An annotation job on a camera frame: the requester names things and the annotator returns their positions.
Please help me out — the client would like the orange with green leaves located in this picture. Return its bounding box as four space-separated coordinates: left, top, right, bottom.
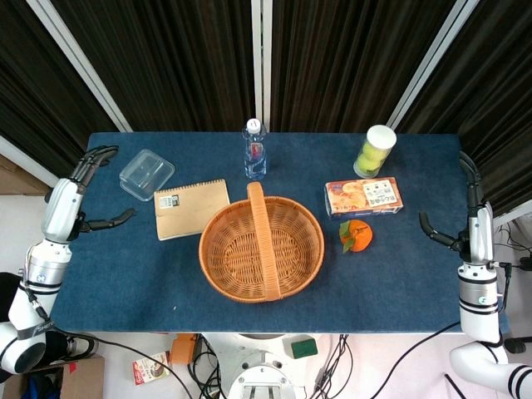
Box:
337 219 374 254

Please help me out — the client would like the cardboard box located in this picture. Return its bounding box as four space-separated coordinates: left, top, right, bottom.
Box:
2 355 106 399

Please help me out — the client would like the black sneaker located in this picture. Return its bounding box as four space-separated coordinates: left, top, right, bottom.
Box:
62 332 100 360

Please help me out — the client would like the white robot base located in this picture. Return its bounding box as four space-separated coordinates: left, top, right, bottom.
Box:
203 332 333 399

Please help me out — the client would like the blue table cloth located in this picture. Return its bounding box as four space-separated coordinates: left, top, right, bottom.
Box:
50 131 510 334

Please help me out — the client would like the orange plastic block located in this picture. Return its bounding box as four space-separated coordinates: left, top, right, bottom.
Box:
170 333 200 365

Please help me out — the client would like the green sponge block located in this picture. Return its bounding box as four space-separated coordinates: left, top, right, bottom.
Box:
290 337 318 359

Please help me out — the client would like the clear plastic food container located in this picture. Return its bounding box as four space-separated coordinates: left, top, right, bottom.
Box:
119 149 175 203

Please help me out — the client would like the brown spiral notebook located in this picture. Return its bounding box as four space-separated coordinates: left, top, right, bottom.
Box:
153 178 231 242

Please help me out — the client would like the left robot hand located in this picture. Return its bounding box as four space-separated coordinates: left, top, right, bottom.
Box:
40 145 138 244

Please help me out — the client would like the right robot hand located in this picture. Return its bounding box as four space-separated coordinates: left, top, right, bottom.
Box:
418 150 495 264

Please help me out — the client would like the woven wicker basket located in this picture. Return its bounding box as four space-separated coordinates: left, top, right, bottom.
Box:
198 181 325 303

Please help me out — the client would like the orange biscuit box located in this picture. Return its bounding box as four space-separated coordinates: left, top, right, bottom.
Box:
323 176 405 220

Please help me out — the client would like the clear water bottle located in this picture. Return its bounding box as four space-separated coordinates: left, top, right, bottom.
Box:
242 117 268 180

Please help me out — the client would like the tennis ball tube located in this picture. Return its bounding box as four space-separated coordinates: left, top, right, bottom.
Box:
352 124 397 180

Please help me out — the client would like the small red snack box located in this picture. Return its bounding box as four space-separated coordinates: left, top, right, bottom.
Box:
131 351 172 384

